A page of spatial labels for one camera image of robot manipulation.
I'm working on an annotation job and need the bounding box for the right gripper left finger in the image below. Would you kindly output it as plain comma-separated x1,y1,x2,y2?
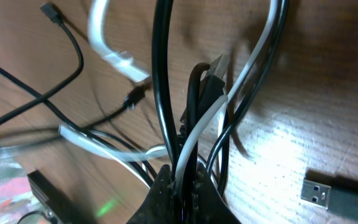
127,165,177,224

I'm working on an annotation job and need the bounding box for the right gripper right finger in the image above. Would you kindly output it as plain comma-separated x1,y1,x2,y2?
184,163,240,224

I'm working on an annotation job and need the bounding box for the white usb cable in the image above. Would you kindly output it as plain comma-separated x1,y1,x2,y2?
57,0,284,194

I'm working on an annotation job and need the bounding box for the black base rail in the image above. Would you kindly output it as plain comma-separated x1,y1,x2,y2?
18,170,97,224

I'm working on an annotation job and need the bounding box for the black usb cable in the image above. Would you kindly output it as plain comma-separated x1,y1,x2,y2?
150,0,229,200
0,2,158,187

